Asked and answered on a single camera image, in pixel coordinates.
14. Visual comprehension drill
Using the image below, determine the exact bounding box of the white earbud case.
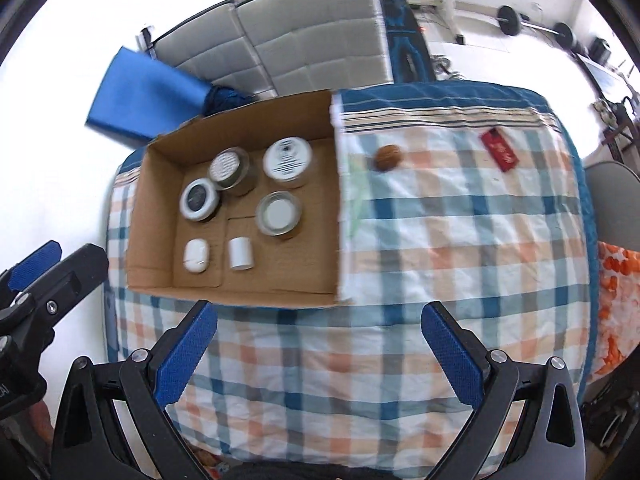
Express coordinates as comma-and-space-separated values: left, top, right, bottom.
182, 238, 211, 274

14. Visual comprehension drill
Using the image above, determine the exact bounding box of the blue foam mat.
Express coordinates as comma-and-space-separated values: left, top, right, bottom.
85, 46, 211, 148

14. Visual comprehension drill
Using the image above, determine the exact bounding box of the metal tin with perforated lid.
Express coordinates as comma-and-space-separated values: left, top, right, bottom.
207, 147, 258, 197

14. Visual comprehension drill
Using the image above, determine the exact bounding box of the white jar with round label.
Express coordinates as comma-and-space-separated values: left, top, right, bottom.
262, 136, 314, 189

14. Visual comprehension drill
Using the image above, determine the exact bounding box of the grey cushioned chair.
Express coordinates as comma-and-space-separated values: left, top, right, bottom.
235, 0, 392, 99
152, 1, 281, 102

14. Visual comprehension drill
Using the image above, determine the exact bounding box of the black speaker box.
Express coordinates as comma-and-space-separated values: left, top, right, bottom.
590, 37, 614, 64

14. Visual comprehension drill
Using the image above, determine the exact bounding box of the dark blue cloth bundle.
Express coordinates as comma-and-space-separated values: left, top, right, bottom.
202, 85, 261, 114

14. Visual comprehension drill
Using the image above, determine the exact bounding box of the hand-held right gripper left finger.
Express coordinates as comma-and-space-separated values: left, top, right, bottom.
51, 300, 218, 480

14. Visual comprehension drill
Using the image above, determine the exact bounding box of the red flat pack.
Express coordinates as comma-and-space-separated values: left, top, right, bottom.
480, 127, 519, 174

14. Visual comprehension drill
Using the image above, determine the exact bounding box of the white jar with black lid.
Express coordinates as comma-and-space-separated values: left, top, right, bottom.
179, 178, 221, 222

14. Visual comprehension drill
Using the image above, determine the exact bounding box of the short barbell with black plates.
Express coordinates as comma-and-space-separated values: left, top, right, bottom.
497, 5, 575, 49

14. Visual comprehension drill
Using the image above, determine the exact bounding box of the small white bottle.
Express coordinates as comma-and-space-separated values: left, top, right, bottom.
227, 236, 255, 271

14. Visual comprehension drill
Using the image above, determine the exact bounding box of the black and blue weight bench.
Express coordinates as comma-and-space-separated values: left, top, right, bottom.
381, 0, 436, 83

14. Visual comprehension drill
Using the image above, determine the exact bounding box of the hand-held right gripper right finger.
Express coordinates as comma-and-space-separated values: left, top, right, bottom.
421, 301, 586, 480

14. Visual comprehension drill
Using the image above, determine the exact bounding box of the chrome dumbbell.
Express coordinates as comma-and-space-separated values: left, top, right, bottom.
432, 55, 457, 81

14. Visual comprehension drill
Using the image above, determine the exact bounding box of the orange floral cloth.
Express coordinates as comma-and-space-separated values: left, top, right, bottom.
592, 241, 640, 377

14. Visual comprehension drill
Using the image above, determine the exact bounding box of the brown cardboard box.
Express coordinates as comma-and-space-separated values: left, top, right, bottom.
125, 89, 352, 308

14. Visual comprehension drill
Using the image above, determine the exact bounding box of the dark wooden chair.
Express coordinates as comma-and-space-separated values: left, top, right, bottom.
595, 95, 640, 162

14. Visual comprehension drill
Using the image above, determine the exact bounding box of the plaid blanket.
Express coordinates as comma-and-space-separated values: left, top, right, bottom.
102, 79, 601, 466

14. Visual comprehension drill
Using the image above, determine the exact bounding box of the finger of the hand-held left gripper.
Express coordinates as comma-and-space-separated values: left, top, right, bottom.
20, 243, 109, 332
0, 241, 63, 293

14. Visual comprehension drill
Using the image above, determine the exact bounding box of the brown walnut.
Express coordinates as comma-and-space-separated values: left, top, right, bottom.
375, 144, 405, 171

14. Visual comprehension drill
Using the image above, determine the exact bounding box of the grey round chair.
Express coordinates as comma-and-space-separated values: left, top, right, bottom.
582, 160, 640, 253

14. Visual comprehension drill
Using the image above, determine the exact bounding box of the black treadmill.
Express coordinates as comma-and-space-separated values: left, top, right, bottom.
575, 50, 632, 107

